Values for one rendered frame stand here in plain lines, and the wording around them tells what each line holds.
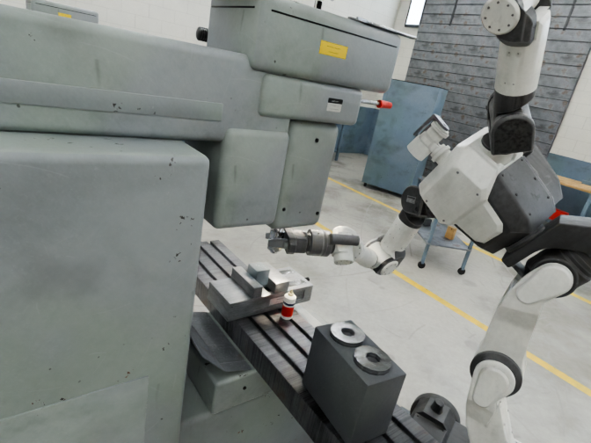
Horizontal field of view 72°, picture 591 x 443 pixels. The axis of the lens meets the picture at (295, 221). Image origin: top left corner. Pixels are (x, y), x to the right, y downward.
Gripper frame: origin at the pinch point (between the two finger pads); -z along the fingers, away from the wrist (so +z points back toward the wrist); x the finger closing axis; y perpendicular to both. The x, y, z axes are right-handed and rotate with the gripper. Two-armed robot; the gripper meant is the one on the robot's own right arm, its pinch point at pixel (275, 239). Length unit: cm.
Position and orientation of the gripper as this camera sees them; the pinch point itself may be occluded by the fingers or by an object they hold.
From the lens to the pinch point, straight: 131.0
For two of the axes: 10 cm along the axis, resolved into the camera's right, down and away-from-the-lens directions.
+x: 2.0, 3.8, -9.0
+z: 9.6, 0.9, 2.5
